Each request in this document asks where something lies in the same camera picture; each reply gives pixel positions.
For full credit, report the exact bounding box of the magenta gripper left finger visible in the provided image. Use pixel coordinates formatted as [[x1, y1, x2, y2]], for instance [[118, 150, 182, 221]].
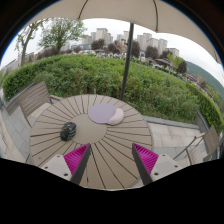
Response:
[[42, 144, 91, 185]]

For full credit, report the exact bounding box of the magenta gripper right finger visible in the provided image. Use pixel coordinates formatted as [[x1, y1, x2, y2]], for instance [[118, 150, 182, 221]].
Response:
[[132, 143, 182, 185]]

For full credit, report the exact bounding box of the black computer mouse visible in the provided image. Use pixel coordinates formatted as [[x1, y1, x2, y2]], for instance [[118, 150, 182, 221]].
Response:
[[60, 122, 76, 141]]

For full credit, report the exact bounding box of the purple mouse pad wrist rest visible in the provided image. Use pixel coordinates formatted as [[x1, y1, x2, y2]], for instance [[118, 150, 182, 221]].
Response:
[[88, 103, 124, 125]]

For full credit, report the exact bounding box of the round slatted patio table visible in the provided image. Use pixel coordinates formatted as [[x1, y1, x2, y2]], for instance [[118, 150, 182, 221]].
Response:
[[30, 95, 153, 189]]

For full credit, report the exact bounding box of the right slatted patio chair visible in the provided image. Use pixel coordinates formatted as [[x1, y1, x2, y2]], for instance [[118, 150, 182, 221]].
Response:
[[175, 126, 219, 165]]

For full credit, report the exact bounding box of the slatted patio chair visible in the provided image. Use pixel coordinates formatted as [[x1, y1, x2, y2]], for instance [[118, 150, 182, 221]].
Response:
[[17, 81, 62, 126], [175, 126, 219, 165]]

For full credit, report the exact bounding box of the green hedge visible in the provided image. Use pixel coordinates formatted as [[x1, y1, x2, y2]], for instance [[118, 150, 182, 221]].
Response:
[[2, 55, 224, 132]]

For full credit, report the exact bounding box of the left slatted patio chair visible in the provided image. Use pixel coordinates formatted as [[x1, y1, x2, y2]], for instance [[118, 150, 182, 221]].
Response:
[[17, 81, 62, 126]]

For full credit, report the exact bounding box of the beige patio umbrella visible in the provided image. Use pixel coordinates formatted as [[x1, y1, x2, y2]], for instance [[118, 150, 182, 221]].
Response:
[[24, 0, 222, 102]]

